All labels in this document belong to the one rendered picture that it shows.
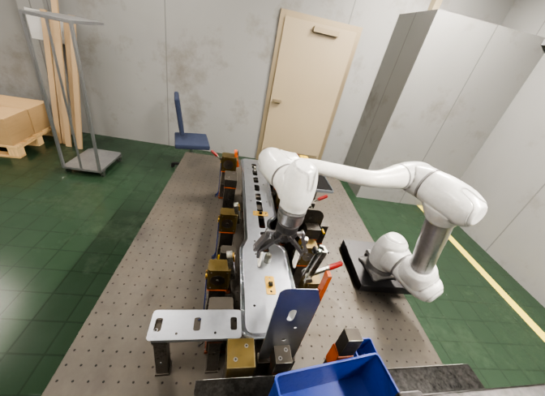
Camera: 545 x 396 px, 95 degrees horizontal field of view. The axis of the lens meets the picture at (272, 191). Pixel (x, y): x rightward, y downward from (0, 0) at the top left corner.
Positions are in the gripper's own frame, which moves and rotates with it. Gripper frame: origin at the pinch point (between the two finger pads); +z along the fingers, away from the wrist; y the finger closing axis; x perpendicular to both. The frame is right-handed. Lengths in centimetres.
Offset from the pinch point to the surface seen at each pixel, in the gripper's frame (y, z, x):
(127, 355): 52, 44, 10
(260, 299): 4.4, 13.4, 6.2
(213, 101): 45, 29, -341
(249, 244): 7.4, 13.4, -22.2
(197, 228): 35, 43, -65
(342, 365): -13.1, -0.1, 35.2
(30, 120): 271, 80, -296
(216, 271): 21.8, 9.3, -2.8
